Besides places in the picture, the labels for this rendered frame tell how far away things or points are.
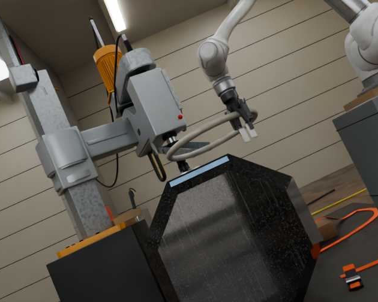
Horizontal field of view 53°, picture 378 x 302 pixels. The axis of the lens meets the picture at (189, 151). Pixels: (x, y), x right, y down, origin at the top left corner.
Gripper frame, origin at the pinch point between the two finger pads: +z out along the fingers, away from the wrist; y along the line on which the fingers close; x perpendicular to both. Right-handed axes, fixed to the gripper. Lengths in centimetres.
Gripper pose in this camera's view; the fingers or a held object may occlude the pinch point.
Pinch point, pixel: (248, 133)
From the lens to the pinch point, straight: 166.9
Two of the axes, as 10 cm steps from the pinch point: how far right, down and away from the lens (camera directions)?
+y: -4.4, 3.8, 8.1
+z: 4.3, 8.9, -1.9
